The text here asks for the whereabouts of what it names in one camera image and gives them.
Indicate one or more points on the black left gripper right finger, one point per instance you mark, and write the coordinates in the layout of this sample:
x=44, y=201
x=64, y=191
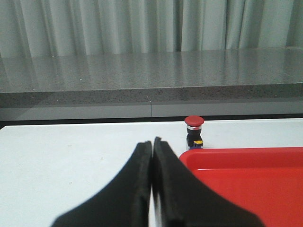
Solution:
x=181, y=200

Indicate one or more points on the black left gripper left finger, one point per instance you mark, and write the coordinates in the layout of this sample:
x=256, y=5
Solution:
x=124, y=202

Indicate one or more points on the red plastic tray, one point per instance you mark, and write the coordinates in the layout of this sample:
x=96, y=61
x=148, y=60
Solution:
x=265, y=181

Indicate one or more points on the red mushroom push button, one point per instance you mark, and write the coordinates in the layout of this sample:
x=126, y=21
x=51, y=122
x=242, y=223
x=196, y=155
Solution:
x=194, y=128

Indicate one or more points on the grey stone counter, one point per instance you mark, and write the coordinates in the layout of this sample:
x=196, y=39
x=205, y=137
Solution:
x=217, y=83

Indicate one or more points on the grey pleated curtain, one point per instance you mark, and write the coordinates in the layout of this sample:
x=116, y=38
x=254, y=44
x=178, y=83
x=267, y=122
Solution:
x=36, y=28

